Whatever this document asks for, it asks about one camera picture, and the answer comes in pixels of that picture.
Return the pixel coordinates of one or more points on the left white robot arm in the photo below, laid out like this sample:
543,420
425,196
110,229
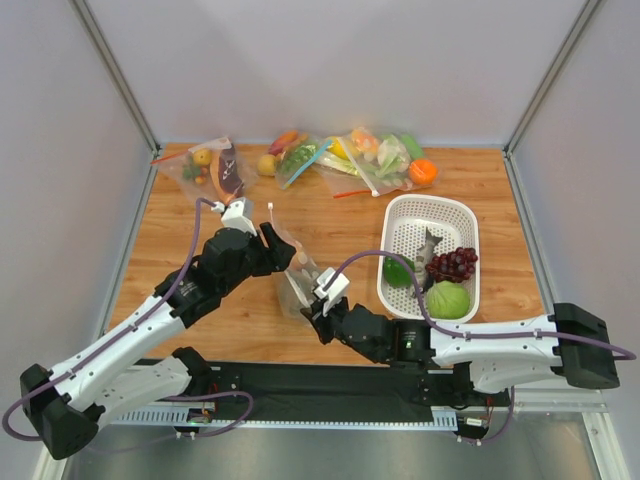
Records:
69,403

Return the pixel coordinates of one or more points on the grey fish toy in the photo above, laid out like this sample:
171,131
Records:
423,257

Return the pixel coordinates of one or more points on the zip bag with meat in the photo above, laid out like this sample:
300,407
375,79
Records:
190,169

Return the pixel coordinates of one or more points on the steak toy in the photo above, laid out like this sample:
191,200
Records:
225,175

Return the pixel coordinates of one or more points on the green bell pepper toy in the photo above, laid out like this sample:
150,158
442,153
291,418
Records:
394,274

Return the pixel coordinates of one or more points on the polka dot zip bag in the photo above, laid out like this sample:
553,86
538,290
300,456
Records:
294,286

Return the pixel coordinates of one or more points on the large zip bag vegetables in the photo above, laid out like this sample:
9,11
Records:
365,161

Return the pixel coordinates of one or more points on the orange fruit toy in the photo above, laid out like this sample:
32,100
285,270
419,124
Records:
423,172

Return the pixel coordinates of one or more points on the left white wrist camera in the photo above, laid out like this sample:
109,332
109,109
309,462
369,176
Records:
236,215

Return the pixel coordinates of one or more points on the red mango toy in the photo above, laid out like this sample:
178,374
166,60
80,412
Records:
282,142

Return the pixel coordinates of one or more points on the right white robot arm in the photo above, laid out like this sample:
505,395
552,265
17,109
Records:
570,343

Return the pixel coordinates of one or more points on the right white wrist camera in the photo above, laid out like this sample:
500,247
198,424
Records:
330,287

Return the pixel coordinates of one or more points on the yellow pear toy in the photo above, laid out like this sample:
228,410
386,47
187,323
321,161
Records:
266,165

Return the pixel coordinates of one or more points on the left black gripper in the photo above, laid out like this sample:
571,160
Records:
266,248

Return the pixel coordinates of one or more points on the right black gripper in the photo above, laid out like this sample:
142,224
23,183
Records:
325,315

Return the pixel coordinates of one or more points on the red grapes toy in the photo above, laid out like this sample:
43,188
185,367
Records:
456,266

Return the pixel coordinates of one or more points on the green cabbage toy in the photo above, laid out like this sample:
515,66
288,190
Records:
447,300

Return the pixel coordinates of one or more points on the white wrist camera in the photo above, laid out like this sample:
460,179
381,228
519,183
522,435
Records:
330,287
236,215

